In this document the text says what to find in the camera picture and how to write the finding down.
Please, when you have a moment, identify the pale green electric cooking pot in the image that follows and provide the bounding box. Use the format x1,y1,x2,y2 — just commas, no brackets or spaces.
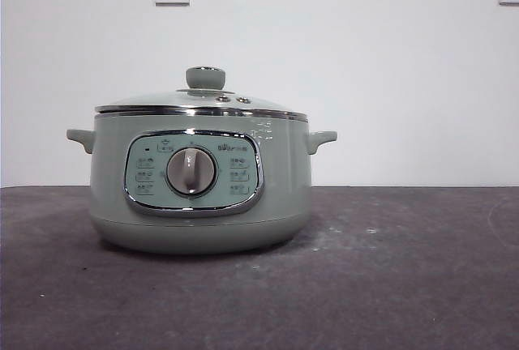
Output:
66,112,338,254

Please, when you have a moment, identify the glass lid with green knob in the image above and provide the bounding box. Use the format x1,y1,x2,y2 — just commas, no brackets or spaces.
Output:
94,65,308,119

